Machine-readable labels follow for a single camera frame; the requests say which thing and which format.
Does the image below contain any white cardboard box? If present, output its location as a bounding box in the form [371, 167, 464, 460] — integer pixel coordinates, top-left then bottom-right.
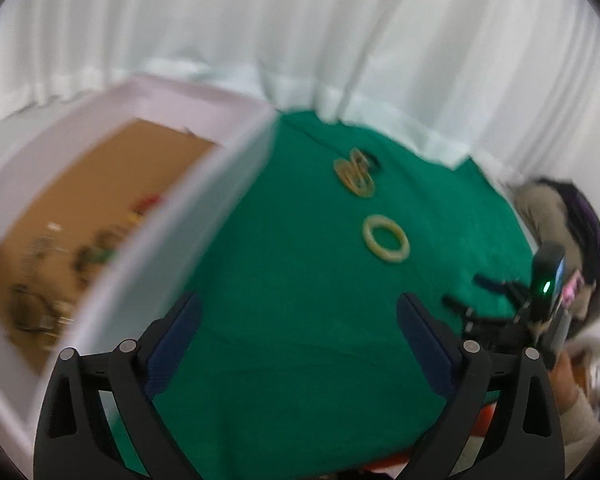
[0, 76, 281, 441]

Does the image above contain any silver charm bracelet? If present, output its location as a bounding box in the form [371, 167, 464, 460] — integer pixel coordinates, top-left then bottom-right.
[27, 222, 63, 261]

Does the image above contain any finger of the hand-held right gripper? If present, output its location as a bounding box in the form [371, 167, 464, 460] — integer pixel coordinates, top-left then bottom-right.
[472, 272, 526, 300]
[442, 295, 481, 318]

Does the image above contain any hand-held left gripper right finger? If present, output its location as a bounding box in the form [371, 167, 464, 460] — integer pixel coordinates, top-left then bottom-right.
[396, 292, 566, 480]

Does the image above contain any person's right hand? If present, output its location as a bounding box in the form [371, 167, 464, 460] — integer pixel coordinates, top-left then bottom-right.
[547, 350, 588, 411]

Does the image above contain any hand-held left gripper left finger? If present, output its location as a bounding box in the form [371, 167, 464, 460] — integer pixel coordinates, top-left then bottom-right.
[32, 292, 203, 480]

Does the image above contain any white curtain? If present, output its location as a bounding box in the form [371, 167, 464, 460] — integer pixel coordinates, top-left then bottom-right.
[0, 0, 600, 181]

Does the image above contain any cream jade bangle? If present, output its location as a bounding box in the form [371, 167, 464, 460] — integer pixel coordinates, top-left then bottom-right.
[362, 214, 411, 263]

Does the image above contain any dark purple bag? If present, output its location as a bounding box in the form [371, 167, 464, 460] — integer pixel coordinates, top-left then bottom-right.
[535, 176, 600, 291]

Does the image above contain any orange-brown ring toy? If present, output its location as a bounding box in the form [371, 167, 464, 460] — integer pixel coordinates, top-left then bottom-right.
[332, 149, 376, 198]

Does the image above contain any green velvet cloth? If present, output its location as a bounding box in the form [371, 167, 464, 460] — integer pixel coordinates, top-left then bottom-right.
[107, 110, 536, 476]

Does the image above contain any person in beige clothes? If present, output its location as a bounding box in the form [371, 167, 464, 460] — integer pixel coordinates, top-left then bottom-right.
[512, 180, 596, 321]

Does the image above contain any thin black thread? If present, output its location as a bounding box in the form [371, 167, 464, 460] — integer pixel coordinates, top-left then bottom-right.
[300, 127, 346, 153]

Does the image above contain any red bead bracelet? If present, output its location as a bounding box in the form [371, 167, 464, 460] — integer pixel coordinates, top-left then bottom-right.
[132, 194, 165, 212]

